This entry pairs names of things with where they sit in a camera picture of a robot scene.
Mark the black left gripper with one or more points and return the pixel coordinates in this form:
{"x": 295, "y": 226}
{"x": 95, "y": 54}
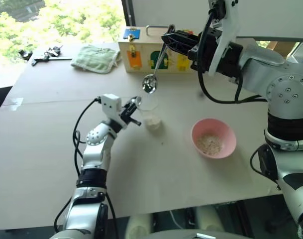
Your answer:
{"x": 127, "y": 117}

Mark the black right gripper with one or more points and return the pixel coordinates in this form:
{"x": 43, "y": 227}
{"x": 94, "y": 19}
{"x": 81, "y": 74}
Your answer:
{"x": 207, "y": 49}

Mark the clear plastic cup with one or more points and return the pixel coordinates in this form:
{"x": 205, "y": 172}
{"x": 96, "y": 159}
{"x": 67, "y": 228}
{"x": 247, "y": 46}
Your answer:
{"x": 151, "y": 109}

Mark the shiny metal spoon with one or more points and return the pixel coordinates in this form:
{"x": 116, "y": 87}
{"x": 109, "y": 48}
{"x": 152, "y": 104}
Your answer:
{"x": 150, "y": 83}

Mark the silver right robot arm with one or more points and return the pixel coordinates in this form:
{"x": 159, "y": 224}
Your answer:
{"x": 285, "y": 94}

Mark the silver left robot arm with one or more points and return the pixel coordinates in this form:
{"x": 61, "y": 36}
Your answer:
{"x": 96, "y": 152}

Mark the oatmeal in glass mug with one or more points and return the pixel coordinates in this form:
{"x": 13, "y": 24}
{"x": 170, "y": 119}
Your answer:
{"x": 153, "y": 122}

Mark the oatmeal in pink bowl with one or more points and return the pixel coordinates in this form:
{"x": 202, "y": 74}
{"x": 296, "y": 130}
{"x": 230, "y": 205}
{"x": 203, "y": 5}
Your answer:
{"x": 211, "y": 144}

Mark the pink bowl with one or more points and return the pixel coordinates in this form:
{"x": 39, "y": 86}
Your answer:
{"x": 224, "y": 149}

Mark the wooden latch box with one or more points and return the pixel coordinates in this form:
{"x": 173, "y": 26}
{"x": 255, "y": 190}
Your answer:
{"x": 141, "y": 59}

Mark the green folded cloth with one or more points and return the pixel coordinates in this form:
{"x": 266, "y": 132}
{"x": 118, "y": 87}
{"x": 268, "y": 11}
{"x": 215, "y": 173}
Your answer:
{"x": 95, "y": 58}

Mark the bunch of keys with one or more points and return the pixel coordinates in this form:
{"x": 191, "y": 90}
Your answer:
{"x": 53, "y": 51}

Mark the black flat tool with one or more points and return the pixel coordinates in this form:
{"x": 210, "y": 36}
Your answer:
{"x": 46, "y": 59}

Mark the brown cardboard box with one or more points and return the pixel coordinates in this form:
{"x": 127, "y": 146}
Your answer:
{"x": 281, "y": 49}

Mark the white cylinder under table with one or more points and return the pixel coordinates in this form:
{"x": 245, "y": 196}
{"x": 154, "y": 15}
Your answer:
{"x": 209, "y": 219}
{"x": 140, "y": 226}

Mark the small black object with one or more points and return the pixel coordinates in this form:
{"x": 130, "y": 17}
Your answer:
{"x": 25, "y": 54}

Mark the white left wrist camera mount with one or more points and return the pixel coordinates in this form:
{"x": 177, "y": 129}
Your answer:
{"x": 111, "y": 105}

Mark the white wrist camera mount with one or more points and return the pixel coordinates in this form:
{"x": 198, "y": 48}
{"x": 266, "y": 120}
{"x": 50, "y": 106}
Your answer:
{"x": 111, "y": 105}
{"x": 226, "y": 32}

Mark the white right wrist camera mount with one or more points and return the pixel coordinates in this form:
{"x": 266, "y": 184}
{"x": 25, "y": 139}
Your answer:
{"x": 226, "y": 32}

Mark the dark window post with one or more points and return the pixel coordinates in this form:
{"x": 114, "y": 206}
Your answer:
{"x": 128, "y": 12}

